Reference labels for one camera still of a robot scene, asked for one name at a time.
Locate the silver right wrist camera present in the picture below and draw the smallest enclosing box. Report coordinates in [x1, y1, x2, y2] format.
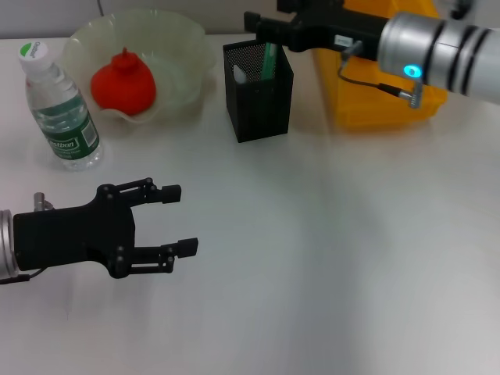
[448, 0, 478, 19]

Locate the black mesh pen holder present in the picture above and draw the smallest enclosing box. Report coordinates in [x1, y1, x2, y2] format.
[222, 38, 294, 144]

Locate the orange toy fruit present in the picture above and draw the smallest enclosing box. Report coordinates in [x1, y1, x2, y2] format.
[90, 46, 158, 117]

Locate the translucent wavy fruit plate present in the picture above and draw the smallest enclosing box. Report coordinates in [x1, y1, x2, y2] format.
[62, 9, 218, 125]

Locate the clear green-label water bottle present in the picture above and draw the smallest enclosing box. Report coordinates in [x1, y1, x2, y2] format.
[16, 41, 105, 172]

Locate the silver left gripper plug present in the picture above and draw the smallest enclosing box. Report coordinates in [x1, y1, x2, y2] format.
[33, 191, 55, 212]

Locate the right gripper connector cable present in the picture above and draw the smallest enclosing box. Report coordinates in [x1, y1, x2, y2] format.
[337, 38, 425, 110]

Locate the yellow plastic bin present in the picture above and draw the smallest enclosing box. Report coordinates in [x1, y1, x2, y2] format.
[312, 0, 448, 130]

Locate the mint green pen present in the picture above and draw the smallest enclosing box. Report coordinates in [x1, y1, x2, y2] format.
[260, 41, 278, 81]

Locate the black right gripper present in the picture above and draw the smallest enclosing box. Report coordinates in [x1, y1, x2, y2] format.
[243, 0, 392, 63]

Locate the left arm connector cable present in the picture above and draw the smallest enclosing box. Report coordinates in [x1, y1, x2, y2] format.
[0, 268, 42, 285]

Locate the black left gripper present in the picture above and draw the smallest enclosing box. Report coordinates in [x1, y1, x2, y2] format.
[13, 177, 200, 280]

